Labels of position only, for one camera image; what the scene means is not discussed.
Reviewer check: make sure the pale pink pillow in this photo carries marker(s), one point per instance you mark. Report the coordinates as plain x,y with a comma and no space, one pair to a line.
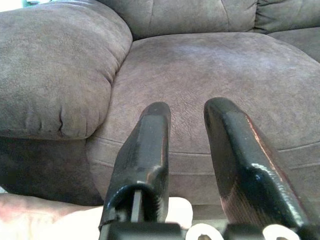
50,220

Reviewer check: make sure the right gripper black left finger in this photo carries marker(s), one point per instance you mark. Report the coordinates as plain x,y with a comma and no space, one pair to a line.
145,150

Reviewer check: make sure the dark brown suede sofa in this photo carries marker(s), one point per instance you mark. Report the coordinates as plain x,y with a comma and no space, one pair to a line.
200,75

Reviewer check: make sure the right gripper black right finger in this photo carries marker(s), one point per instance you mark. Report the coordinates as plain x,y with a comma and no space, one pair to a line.
245,160

